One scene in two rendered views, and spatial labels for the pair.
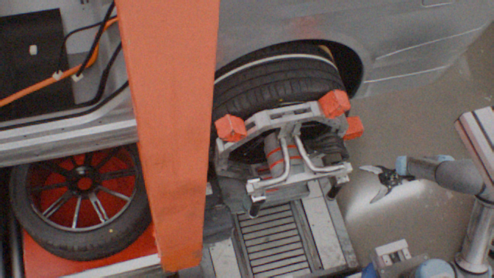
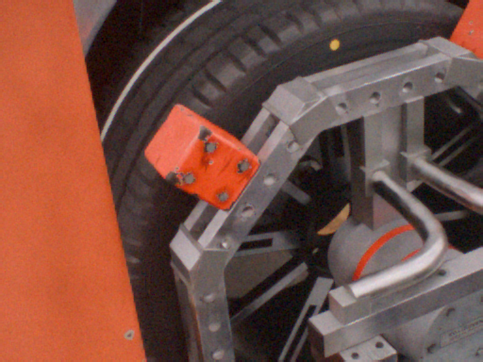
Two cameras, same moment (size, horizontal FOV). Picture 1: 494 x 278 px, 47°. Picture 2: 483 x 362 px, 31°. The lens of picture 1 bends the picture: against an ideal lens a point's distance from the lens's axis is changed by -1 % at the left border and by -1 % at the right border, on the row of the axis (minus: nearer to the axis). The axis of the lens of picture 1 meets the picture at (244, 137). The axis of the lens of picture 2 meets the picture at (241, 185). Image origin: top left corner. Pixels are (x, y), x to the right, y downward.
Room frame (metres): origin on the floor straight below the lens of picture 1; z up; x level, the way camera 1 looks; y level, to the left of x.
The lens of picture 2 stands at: (0.15, -0.01, 1.54)
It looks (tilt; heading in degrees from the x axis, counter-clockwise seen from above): 31 degrees down; 2
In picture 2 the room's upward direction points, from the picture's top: 7 degrees counter-clockwise
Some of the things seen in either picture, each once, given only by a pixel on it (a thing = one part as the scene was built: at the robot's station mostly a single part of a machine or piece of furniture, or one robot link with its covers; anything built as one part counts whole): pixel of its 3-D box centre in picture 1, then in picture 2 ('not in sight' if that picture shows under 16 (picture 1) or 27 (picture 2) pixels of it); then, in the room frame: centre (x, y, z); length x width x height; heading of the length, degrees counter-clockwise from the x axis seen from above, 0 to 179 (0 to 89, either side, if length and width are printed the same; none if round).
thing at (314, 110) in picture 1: (279, 144); (379, 257); (1.07, -0.15, 0.85); 0.54 x 0.07 x 0.54; 115
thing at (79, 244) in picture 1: (87, 187); not in sight; (0.88, 0.69, 0.39); 0.66 x 0.66 x 0.24
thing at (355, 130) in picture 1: (349, 129); not in sight; (1.21, -0.43, 0.85); 0.09 x 0.08 x 0.07; 115
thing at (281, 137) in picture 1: (270, 157); (364, 207); (0.91, -0.11, 1.03); 0.19 x 0.18 x 0.11; 25
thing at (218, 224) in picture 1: (206, 203); not in sight; (0.97, 0.12, 0.26); 0.42 x 0.18 x 0.35; 25
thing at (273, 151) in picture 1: (284, 159); (412, 286); (1.00, -0.18, 0.85); 0.21 x 0.14 x 0.14; 25
